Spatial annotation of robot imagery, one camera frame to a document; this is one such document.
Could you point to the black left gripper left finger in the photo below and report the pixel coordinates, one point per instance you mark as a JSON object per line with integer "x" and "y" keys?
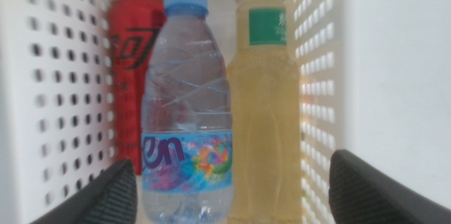
{"x": 112, "y": 199}

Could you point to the red cola can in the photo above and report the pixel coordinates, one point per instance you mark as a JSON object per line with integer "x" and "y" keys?
{"x": 127, "y": 93}

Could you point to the yellow tea bottle green label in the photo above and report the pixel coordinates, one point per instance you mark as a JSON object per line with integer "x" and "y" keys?
{"x": 264, "y": 111}

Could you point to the white perforated plastic basket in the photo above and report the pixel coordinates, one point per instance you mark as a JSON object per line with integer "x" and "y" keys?
{"x": 21, "y": 76}

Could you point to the clear water bottle blue cap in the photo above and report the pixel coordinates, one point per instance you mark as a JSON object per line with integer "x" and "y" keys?
{"x": 186, "y": 111}

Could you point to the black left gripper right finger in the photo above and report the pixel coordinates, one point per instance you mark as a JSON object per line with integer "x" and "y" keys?
{"x": 363, "y": 196}

